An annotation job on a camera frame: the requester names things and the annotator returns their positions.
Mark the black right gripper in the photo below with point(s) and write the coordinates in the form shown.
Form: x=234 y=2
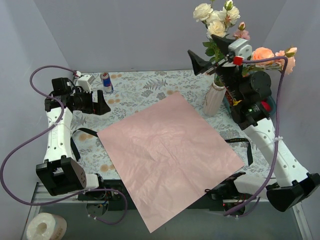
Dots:
x=215 y=64

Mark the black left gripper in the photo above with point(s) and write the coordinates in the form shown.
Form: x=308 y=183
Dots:
x=94 y=105

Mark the cream bud stem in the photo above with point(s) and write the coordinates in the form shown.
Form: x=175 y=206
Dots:
x=229 y=15

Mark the white rose stem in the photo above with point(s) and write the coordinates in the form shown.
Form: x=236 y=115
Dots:
x=206 y=14

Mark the pink rose stem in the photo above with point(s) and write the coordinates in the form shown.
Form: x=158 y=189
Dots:
x=241 y=32

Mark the pink wrapping paper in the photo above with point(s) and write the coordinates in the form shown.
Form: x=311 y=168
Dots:
x=167 y=155

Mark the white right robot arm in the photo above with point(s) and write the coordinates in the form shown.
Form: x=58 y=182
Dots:
x=288 y=182

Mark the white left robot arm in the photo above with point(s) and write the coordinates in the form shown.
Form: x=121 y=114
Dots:
x=60 y=171

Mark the white ribbed ceramic vase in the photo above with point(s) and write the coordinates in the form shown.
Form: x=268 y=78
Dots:
x=213 y=99

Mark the red bull drink can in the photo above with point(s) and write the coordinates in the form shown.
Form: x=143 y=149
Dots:
x=107 y=83

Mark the floral patterned table mat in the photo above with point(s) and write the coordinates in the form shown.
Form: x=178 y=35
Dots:
x=133 y=92

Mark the pink dragon fruit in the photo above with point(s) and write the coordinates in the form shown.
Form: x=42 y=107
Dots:
x=266 y=106

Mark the teal plastic fruit tray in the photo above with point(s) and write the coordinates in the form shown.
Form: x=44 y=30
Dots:
x=272 y=105

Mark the white toilet paper roll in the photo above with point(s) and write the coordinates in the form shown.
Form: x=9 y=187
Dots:
x=46 y=226

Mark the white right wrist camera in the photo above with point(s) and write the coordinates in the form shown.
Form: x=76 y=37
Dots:
x=236 y=51

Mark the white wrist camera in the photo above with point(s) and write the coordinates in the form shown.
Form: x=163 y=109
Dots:
x=85 y=82
x=236 y=51

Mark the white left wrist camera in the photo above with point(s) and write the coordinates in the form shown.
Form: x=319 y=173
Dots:
x=85 y=82

